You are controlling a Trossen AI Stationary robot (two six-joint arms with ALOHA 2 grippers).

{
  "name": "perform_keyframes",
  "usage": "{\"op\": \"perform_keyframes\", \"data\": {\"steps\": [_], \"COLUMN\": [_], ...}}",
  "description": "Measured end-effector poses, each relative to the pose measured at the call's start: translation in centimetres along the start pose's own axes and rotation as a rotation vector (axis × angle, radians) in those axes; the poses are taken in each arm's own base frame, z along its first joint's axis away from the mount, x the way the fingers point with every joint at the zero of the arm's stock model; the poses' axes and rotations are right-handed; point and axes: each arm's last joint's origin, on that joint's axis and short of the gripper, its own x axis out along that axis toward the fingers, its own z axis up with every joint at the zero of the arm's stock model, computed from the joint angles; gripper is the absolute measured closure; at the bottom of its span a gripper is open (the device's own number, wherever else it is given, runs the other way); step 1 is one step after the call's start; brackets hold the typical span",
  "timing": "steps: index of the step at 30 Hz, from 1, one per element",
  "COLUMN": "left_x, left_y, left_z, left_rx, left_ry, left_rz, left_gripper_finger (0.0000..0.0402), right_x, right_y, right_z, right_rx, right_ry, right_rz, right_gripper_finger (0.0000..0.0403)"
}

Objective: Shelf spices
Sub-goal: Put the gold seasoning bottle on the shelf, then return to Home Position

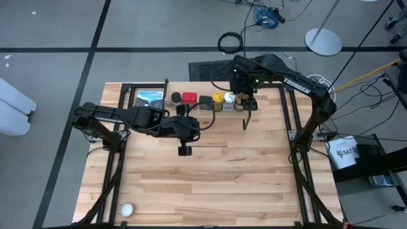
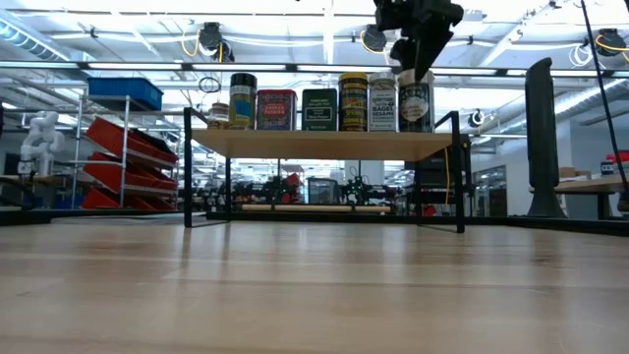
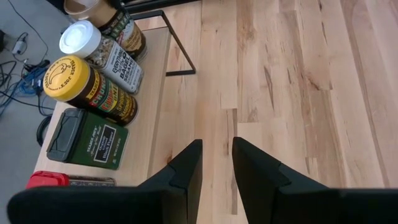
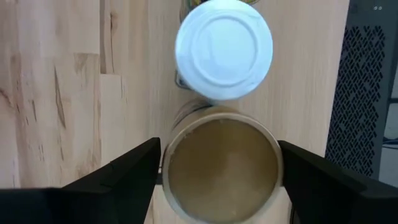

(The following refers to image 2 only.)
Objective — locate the black background gantry frame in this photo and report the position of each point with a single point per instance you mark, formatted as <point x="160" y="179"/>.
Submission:
<point x="279" y="169"/>

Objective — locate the red storage bin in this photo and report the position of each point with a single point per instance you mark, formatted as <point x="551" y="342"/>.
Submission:
<point x="110" y="135"/>
<point x="105" y="172"/>
<point x="620" y="157"/>
<point x="98" y="200"/>

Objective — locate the metal storage rack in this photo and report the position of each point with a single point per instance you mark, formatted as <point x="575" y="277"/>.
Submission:
<point x="77" y="162"/>

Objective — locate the wooden shelf with black legs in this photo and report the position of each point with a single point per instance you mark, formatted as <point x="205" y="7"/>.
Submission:
<point x="319" y="145"/>

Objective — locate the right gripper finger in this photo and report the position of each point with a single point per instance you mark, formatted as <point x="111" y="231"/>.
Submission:
<point x="404" y="54"/>
<point x="427" y="54"/>

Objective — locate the black rounded post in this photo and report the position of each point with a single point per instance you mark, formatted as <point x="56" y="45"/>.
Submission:
<point x="540" y="123"/>

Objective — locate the white-lid bagel sesame jar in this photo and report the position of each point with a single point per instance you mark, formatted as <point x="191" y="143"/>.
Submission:
<point x="382" y="105"/>

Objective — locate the black-lid spice jar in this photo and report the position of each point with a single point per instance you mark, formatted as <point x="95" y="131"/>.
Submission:
<point x="243" y="103"/>

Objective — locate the blue storage bin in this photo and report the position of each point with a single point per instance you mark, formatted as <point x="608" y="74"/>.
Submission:
<point x="125" y="91"/>

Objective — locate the red-lid smoked paprika tin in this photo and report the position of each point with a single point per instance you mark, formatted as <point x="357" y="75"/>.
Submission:
<point x="276" y="110"/>

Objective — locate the background robot workstation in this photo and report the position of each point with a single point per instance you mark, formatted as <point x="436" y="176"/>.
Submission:
<point x="363" y="192"/>
<point x="275" y="189"/>

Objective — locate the wooden background desk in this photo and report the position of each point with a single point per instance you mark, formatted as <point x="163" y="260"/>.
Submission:
<point x="589" y="185"/>

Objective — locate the green black pepper tin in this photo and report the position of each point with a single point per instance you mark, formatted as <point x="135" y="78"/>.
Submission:
<point x="320" y="110"/>

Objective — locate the white building column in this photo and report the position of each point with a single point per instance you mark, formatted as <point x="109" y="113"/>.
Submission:
<point x="373" y="172"/>

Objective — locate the small cork-lid saffron jar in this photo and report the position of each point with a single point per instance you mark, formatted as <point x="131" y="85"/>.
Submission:
<point x="218" y="118"/>

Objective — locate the thin black slanted pole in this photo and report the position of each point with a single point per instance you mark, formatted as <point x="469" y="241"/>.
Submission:
<point x="606" y="98"/>

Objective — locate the tan-lid furikake jar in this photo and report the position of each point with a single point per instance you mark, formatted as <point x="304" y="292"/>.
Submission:
<point x="415" y="108"/>

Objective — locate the long overhead light bar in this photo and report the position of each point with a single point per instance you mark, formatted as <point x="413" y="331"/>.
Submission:
<point x="137" y="65"/>

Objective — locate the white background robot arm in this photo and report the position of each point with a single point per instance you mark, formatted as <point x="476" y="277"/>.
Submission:
<point x="39" y="142"/>

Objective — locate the yellow-lid crunchy onion jar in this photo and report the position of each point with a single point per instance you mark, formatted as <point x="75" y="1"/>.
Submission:
<point x="353" y="103"/>

